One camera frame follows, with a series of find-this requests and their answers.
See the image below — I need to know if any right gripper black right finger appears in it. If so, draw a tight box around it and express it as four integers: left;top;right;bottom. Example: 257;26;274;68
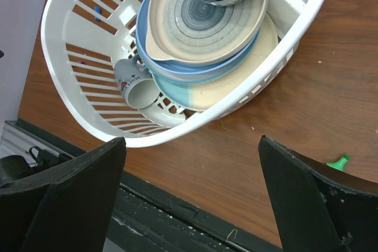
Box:
258;136;377;251

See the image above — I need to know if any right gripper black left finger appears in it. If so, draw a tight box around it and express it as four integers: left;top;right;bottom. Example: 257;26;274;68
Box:
1;138;126;251

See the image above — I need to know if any black green highlighter pen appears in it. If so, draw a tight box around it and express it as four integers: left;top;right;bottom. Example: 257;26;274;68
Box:
325;155;350;172

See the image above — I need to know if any blue pen cap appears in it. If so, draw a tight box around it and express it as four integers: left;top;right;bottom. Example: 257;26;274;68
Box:
94;6;101;21

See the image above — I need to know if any grey ceramic mug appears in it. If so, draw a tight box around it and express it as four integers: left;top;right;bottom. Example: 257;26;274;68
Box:
114;54;160;109

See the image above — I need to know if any cream and teal plate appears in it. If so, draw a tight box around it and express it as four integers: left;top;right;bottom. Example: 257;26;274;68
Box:
153;15;278;112

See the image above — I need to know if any blue rimmed plate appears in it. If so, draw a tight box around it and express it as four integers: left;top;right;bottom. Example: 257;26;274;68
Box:
135;0;259;84

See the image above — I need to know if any white plastic dish basket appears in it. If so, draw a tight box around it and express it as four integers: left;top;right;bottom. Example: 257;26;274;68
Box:
41;0;324;148

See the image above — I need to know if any beige blue swirl plate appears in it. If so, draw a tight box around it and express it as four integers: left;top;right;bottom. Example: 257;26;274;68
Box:
146;0;268;66

